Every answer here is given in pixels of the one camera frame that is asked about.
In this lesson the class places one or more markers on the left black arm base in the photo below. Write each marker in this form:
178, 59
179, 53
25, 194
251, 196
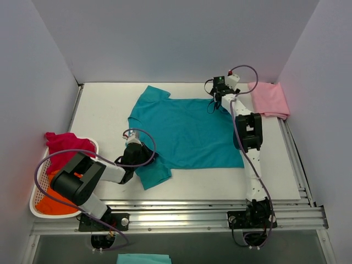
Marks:
119, 221

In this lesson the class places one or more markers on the aluminium mounting rail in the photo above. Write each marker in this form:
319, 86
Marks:
176, 217

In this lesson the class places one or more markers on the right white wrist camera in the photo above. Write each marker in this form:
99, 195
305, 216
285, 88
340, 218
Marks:
231, 80

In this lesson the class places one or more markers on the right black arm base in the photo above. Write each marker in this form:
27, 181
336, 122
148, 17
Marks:
247, 220

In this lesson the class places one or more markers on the orange t-shirt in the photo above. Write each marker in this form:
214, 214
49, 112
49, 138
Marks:
50, 207

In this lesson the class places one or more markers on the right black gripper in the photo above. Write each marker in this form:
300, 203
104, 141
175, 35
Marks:
215, 98

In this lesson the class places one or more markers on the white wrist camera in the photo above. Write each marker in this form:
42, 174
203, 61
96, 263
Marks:
131, 137
231, 80

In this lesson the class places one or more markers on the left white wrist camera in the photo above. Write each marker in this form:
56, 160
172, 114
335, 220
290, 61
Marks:
131, 137

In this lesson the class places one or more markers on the teal folded cloth bottom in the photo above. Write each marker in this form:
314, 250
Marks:
143, 259

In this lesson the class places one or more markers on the teal t-shirt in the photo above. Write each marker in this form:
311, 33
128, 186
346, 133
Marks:
184, 135

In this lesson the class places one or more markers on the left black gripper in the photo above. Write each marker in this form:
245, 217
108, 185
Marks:
147, 154

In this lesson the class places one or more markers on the folded pink t-shirt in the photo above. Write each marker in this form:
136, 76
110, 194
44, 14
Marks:
269, 100

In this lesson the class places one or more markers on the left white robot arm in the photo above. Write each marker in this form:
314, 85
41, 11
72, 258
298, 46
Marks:
77, 180

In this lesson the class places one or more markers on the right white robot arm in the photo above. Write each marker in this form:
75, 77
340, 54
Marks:
248, 139

